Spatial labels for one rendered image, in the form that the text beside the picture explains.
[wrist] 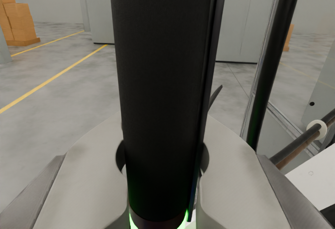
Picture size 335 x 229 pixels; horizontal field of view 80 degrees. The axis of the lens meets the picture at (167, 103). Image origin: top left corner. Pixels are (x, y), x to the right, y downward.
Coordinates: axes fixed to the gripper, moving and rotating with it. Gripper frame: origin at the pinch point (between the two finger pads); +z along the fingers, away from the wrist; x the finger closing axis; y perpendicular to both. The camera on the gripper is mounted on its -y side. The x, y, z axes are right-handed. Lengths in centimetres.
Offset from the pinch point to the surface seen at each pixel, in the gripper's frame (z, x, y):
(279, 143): 79, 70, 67
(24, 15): 703, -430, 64
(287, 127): 78, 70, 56
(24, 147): 175, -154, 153
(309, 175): 20.2, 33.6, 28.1
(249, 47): 519, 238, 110
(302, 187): 18.6, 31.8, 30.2
